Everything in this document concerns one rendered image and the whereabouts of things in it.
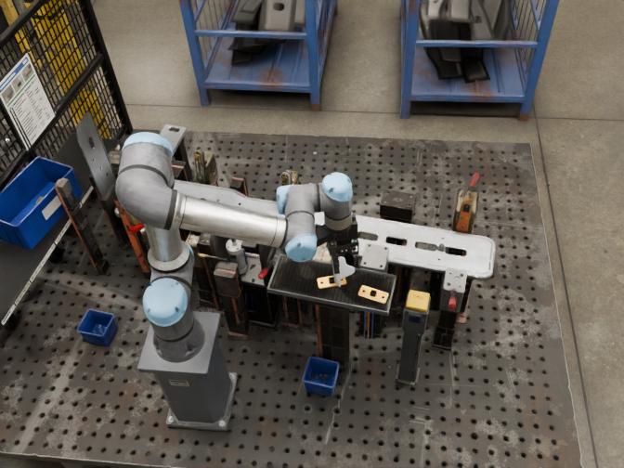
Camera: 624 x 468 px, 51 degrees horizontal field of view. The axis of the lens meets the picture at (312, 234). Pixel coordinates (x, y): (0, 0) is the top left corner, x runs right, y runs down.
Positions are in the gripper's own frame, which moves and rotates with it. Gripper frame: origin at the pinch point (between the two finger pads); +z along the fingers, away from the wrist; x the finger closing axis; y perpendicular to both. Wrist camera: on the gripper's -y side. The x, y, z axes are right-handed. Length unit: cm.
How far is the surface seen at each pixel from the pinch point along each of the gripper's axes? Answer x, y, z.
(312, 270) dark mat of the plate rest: 5.4, -5.2, 7.3
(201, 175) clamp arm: 70, -38, 22
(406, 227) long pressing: 28.9, 31.9, 23.3
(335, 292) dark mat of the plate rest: -4.2, 0.1, 7.3
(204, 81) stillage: 241, -38, 103
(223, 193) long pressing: 60, -30, 23
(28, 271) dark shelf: 35, -98, 20
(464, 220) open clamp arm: 26, 52, 21
